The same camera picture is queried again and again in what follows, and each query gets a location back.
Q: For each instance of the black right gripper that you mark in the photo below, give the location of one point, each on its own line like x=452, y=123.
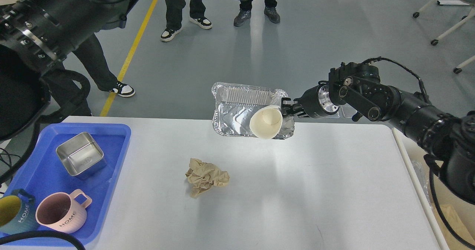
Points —
x=314, y=103

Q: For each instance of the cream cup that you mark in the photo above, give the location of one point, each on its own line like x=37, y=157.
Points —
x=266, y=122

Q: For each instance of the aluminium foil tray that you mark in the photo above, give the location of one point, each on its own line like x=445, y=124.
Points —
x=235, y=104

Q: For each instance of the brown paper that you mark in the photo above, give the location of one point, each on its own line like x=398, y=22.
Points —
x=456, y=223
x=203, y=176

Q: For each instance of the stainless steel tray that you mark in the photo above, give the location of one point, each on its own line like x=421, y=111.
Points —
x=81, y=156

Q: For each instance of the pink ribbed mug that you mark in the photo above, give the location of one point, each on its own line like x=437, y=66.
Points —
x=64, y=212

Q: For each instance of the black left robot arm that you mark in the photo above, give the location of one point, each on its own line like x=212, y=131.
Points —
x=37, y=36

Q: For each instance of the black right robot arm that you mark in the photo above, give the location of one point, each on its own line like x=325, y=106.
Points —
x=449, y=141

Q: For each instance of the person with black-white sneakers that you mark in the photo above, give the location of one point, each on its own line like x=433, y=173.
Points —
x=174, y=17

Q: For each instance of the white rolling chair base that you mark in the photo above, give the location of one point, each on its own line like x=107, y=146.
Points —
x=444, y=20

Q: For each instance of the brown paper in bin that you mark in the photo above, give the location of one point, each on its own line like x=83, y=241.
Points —
x=456, y=223

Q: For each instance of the cream plastic bin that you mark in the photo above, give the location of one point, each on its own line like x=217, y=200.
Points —
x=413, y=155

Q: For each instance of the blue plastic bin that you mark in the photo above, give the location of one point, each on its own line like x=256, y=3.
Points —
x=44, y=174

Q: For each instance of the dark teal mug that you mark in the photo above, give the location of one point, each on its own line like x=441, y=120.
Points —
x=17, y=212

